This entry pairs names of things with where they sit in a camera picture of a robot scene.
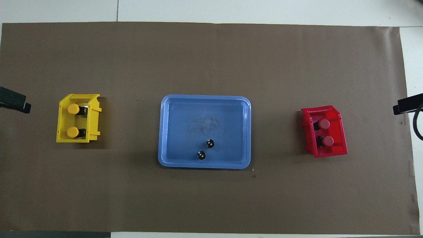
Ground red push button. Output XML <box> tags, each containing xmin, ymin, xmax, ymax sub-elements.
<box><xmin>313</xmin><ymin>118</ymin><xmax>330</xmax><ymax>130</ymax></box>
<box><xmin>316</xmin><ymin>136</ymin><xmax>334</xmax><ymax>148</ymax></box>

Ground brown paper table mat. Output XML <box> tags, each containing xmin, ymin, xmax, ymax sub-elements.
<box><xmin>0</xmin><ymin>22</ymin><xmax>421</xmax><ymax>235</ymax></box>

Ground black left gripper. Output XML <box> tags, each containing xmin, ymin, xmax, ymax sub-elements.
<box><xmin>0</xmin><ymin>87</ymin><xmax>32</xmax><ymax>114</ymax></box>

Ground yellow push button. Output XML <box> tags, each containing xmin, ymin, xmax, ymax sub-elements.
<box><xmin>67</xmin><ymin>103</ymin><xmax>88</xmax><ymax>116</ymax></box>
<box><xmin>67</xmin><ymin>127</ymin><xmax>88</xmax><ymax>139</ymax></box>

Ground yellow plastic parts bin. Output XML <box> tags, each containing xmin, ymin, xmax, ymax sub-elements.
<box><xmin>56</xmin><ymin>94</ymin><xmax>102</xmax><ymax>143</ymax></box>

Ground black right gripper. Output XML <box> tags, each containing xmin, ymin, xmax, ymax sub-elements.
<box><xmin>393</xmin><ymin>94</ymin><xmax>423</xmax><ymax>115</ymax></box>

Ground red plastic parts bin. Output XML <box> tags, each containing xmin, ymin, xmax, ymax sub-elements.
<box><xmin>301</xmin><ymin>105</ymin><xmax>348</xmax><ymax>158</ymax></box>

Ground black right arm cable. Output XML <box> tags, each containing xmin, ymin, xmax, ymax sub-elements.
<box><xmin>412</xmin><ymin>104</ymin><xmax>423</xmax><ymax>141</ymax></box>

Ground blue plastic tray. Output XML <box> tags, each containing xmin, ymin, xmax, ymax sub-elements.
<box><xmin>158</xmin><ymin>94</ymin><xmax>252</xmax><ymax>170</ymax></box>

